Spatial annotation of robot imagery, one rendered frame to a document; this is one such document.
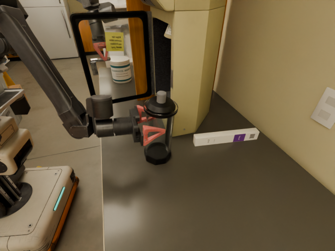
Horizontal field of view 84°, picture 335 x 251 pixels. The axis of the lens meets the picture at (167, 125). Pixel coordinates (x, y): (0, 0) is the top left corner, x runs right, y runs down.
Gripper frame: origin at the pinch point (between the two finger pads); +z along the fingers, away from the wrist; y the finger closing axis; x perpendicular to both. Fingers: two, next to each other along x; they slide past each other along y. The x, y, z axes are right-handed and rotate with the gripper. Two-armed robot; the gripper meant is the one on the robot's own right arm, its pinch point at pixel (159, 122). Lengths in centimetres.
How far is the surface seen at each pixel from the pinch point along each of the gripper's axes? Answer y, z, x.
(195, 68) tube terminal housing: 10.7, 14.8, -14.1
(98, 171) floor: 82, -33, 117
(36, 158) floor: 119, -97, 125
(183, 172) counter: -10.4, 7.2, 15.1
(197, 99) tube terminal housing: 10.2, 18.0, -2.0
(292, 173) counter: -22, 44, 11
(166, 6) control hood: 11.4, 2.6, -32.0
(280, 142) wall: -7, 53, 12
